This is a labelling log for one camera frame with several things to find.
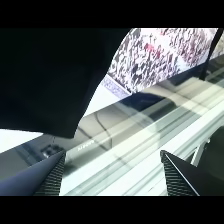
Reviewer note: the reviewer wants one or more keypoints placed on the silver frame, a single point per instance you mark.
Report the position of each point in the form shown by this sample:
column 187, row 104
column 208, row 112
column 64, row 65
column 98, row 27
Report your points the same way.
column 140, row 146

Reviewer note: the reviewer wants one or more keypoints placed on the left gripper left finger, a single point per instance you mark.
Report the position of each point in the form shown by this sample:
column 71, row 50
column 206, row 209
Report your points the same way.
column 31, row 181

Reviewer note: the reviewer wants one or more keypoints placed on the black garment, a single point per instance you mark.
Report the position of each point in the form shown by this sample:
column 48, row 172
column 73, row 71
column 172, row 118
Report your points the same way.
column 50, row 80

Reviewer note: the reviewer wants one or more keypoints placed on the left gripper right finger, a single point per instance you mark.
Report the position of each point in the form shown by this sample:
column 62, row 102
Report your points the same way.
column 186, row 180

